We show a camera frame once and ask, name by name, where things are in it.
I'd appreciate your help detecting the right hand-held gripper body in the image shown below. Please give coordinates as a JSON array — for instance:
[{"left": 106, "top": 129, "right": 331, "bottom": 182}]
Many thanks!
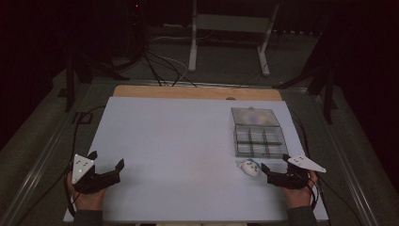
[{"left": 266, "top": 153, "right": 327, "bottom": 190}]

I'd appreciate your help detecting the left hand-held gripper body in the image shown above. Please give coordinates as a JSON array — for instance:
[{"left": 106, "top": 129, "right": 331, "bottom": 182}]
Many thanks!
[{"left": 72, "top": 153, "right": 121, "bottom": 195}]

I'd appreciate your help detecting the person's right hand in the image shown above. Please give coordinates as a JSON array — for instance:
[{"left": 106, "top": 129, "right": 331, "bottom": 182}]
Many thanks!
[{"left": 281, "top": 169, "right": 320, "bottom": 210}]

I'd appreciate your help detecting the person's left hand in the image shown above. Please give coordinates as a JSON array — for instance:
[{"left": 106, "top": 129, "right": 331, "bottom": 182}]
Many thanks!
[{"left": 66, "top": 170, "right": 107, "bottom": 212}]

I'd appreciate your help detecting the small white round toy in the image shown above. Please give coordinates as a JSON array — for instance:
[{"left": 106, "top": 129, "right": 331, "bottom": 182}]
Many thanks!
[{"left": 235, "top": 158, "right": 263, "bottom": 179}]

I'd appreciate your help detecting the clear plastic compartment box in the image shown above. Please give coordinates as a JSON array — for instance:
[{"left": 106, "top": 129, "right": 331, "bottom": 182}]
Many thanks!
[{"left": 231, "top": 106, "right": 289, "bottom": 159}]

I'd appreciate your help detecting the white table cover sheet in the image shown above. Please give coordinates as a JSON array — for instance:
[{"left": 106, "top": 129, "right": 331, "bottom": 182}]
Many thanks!
[{"left": 62, "top": 96, "right": 329, "bottom": 223}]

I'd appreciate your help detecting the black tripod stand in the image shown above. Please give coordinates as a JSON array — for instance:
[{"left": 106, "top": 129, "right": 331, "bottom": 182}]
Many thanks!
[
  {"left": 57, "top": 46, "right": 131, "bottom": 114},
  {"left": 272, "top": 29, "right": 340, "bottom": 125}
]

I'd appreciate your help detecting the white metal stand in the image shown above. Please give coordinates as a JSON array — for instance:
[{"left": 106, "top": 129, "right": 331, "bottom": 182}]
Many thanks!
[{"left": 187, "top": 0, "right": 281, "bottom": 77}]

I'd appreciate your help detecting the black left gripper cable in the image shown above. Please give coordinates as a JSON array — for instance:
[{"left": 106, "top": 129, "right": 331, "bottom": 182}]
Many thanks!
[{"left": 63, "top": 105, "right": 107, "bottom": 218}]

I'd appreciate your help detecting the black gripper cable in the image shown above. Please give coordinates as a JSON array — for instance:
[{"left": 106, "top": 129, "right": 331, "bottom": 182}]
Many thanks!
[
  {"left": 63, "top": 105, "right": 107, "bottom": 218},
  {"left": 286, "top": 106, "right": 365, "bottom": 226}
]

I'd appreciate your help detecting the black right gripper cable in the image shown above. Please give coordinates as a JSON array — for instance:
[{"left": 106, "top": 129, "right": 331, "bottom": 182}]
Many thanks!
[{"left": 286, "top": 106, "right": 365, "bottom": 226}]

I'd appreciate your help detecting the metal floor rail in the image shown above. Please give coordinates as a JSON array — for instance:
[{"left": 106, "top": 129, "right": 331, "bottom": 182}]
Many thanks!
[
  {"left": 310, "top": 93, "right": 380, "bottom": 226},
  {"left": 92, "top": 78, "right": 310, "bottom": 94},
  {"left": 0, "top": 82, "right": 97, "bottom": 226}
]

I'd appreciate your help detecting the black floor cable bundle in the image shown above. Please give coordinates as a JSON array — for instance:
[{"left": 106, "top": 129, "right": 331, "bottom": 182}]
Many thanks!
[{"left": 125, "top": 0, "right": 199, "bottom": 89}]

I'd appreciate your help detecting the white floor cable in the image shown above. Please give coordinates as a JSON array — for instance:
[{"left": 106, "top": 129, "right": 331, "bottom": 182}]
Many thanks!
[{"left": 150, "top": 35, "right": 189, "bottom": 83}]

